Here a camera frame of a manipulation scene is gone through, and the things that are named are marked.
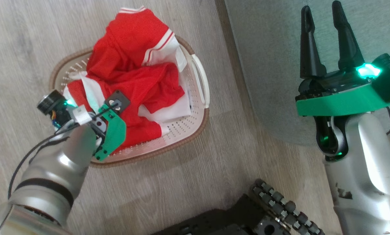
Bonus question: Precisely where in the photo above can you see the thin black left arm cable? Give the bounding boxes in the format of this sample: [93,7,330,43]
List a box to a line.
[7,104,120,200]

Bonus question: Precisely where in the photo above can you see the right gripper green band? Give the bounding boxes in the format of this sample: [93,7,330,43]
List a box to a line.
[295,1,390,117]

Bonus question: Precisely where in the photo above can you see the red jersey with striped trim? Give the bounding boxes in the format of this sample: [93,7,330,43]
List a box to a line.
[86,6,189,86]

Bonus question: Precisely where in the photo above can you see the beige perforated laundry basket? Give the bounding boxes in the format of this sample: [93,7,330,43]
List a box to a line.
[49,34,211,168]

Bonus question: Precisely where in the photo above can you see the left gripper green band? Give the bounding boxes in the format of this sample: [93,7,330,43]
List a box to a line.
[66,90,132,162]

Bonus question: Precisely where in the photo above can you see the grey fabric sofa seat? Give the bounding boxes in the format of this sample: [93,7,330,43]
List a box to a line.
[214,0,390,147]

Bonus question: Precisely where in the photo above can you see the red shorts with number print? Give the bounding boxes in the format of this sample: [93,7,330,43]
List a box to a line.
[63,62,193,154]

